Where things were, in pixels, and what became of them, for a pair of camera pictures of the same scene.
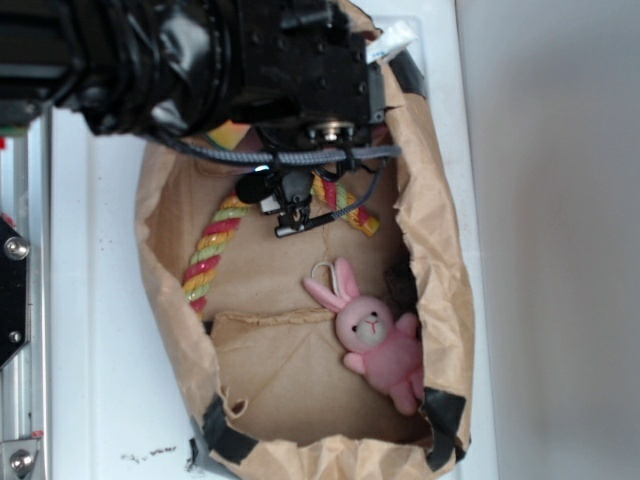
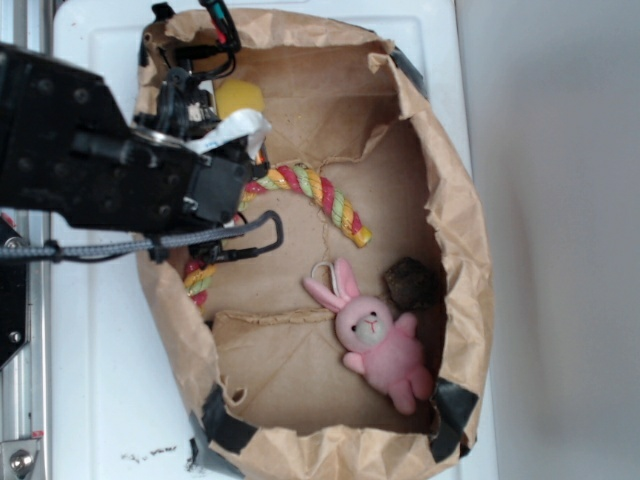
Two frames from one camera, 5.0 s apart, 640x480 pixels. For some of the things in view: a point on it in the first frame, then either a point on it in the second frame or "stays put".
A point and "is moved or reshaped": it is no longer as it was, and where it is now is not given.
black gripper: [303, 66] → [67, 147]
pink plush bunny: [384, 348] stays put
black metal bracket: [14, 254] stays put
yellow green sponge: [228, 134] is moved or reshaped
